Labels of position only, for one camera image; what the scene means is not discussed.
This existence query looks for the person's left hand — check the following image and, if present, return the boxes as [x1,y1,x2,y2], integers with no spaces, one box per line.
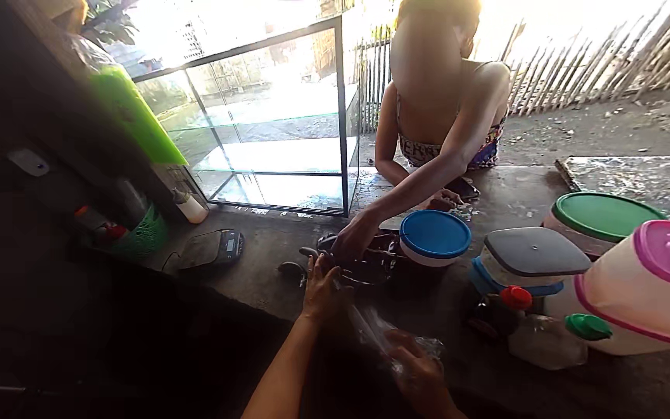
[302,253,343,322]

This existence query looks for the person's right hand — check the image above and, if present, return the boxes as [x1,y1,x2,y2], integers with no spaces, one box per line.
[384,329,447,403]

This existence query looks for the clear plastic bag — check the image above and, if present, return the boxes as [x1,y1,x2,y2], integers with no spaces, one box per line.
[333,278,445,374]

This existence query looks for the person's left forearm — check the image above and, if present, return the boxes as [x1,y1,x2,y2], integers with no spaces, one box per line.
[241,315,319,419]

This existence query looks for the person's right forearm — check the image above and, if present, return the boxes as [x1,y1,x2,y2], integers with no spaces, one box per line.
[414,393,470,419]

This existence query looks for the pile of dark eggplants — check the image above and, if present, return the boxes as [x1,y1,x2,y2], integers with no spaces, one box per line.
[316,228,402,286]

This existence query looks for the digital weighing scale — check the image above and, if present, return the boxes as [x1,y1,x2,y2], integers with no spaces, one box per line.
[179,229,245,270]

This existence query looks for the round tub with blue lid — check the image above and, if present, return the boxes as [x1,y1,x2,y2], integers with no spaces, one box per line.
[399,210,472,268]

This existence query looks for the bottle with red cap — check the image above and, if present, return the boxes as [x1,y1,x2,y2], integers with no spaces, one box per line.
[469,285,534,339]

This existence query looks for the glass display case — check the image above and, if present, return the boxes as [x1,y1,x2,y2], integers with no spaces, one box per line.
[131,15,361,218]

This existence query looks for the small white plastic bottle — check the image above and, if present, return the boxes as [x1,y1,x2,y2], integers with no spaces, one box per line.
[172,189,209,225]

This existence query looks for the clear bottle with green cap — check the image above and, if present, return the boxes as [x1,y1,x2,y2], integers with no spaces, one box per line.
[508,313,613,371]

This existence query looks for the dark flat wallet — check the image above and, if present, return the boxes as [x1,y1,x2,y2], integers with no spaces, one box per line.
[443,177,480,202]

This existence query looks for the square tub with grey lid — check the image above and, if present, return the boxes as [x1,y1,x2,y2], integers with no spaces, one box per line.
[480,227,592,286]

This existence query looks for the green plastic basket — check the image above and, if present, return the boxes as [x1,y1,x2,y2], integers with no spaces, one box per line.
[102,203,168,258]

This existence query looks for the bright green plastic bags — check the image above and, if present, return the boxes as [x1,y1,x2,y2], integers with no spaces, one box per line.
[88,63,189,166]

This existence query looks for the bottle with orange-red cap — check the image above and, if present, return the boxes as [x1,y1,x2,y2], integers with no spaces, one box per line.
[73,204,129,242]

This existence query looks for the round tub with green lid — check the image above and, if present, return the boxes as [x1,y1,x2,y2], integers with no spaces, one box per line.
[542,191,667,257]

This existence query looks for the white oval plastic device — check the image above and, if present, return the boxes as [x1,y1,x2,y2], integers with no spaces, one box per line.
[7,148,51,178]

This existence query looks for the bamboo stick fence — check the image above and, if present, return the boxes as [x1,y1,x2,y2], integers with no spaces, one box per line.
[358,0,670,135]

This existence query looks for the green leafy plant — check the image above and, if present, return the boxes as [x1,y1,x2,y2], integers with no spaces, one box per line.
[81,0,139,46]

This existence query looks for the wooden post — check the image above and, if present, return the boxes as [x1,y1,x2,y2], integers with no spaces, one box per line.
[8,0,211,211]

